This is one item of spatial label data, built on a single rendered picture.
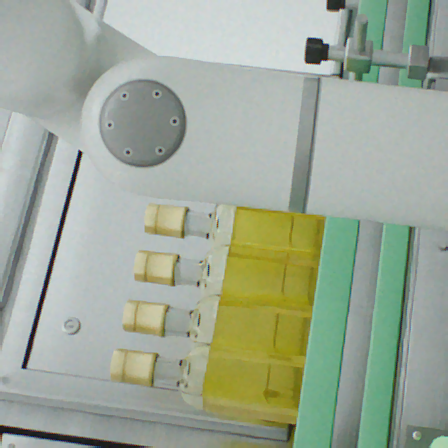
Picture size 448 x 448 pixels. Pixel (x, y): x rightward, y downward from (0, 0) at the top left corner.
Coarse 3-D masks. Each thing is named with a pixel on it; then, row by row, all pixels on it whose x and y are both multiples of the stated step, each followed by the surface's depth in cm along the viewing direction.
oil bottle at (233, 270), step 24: (216, 264) 127; (240, 264) 127; (264, 264) 127; (288, 264) 127; (312, 264) 126; (216, 288) 126; (240, 288) 125; (264, 288) 125; (288, 288) 125; (312, 288) 125
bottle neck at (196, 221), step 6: (186, 210) 132; (192, 210) 132; (186, 216) 131; (192, 216) 131; (198, 216) 131; (204, 216) 131; (186, 222) 131; (192, 222) 131; (198, 222) 131; (204, 222) 131; (186, 228) 131; (192, 228) 131; (198, 228) 131; (204, 228) 131; (186, 234) 132; (192, 234) 132; (198, 234) 131; (204, 234) 131
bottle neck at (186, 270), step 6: (180, 258) 129; (186, 258) 130; (180, 264) 129; (186, 264) 129; (192, 264) 129; (198, 264) 129; (180, 270) 128; (186, 270) 128; (192, 270) 128; (174, 276) 129; (180, 276) 128; (186, 276) 128; (192, 276) 128; (174, 282) 129; (180, 282) 129; (186, 282) 129; (192, 282) 129
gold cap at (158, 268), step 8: (136, 256) 129; (144, 256) 129; (152, 256) 129; (160, 256) 129; (168, 256) 129; (176, 256) 129; (136, 264) 129; (144, 264) 129; (152, 264) 128; (160, 264) 128; (168, 264) 128; (136, 272) 129; (144, 272) 129; (152, 272) 128; (160, 272) 128; (168, 272) 128; (136, 280) 130; (144, 280) 129; (152, 280) 129; (160, 280) 129; (168, 280) 128
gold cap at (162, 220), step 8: (152, 208) 132; (160, 208) 132; (168, 208) 132; (176, 208) 132; (184, 208) 132; (144, 216) 131; (152, 216) 131; (160, 216) 131; (168, 216) 131; (176, 216) 131; (184, 216) 131; (144, 224) 132; (152, 224) 131; (160, 224) 131; (168, 224) 131; (176, 224) 131; (184, 224) 131; (144, 232) 133; (152, 232) 132; (160, 232) 132; (168, 232) 132; (176, 232) 131
